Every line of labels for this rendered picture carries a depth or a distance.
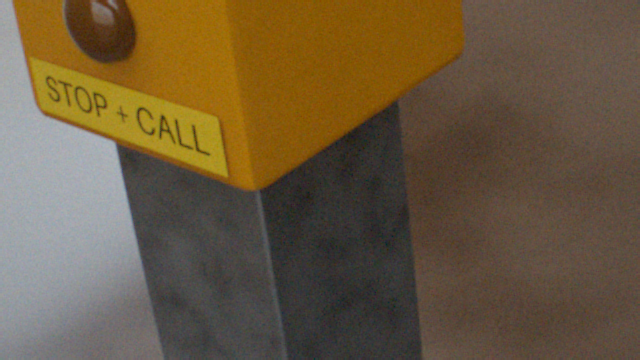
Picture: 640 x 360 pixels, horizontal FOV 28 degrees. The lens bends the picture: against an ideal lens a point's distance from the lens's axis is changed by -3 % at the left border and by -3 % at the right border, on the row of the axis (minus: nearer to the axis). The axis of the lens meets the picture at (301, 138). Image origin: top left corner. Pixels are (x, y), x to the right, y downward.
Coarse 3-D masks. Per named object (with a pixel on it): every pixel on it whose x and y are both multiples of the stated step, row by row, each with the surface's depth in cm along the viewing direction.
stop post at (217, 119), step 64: (128, 0) 42; (192, 0) 40; (256, 0) 40; (320, 0) 42; (384, 0) 45; (448, 0) 48; (64, 64) 47; (128, 64) 44; (192, 64) 41; (256, 64) 41; (320, 64) 43; (384, 64) 46; (448, 64) 49; (128, 128) 45; (192, 128) 43; (256, 128) 42; (320, 128) 44; (384, 128) 50; (128, 192) 51; (192, 192) 48; (256, 192) 46; (320, 192) 48; (384, 192) 51; (192, 256) 50; (256, 256) 47; (320, 256) 49; (384, 256) 52; (192, 320) 52; (256, 320) 49; (320, 320) 50; (384, 320) 53
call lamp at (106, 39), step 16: (64, 0) 43; (80, 0) 42; (96, 0) 42; (112, 0) 42; (64, 16) 43; (80, 16) 43; (96, 16) 42; (112, 16) 42; (128, 16) 42; (80, 32) 43; (96, 32) 42; (112, 32) 42; (128, 32) 42; (80, 48) 44; (96, 48) 43; (112, 48) 43; (128, 48) 43; (112, 64) 44
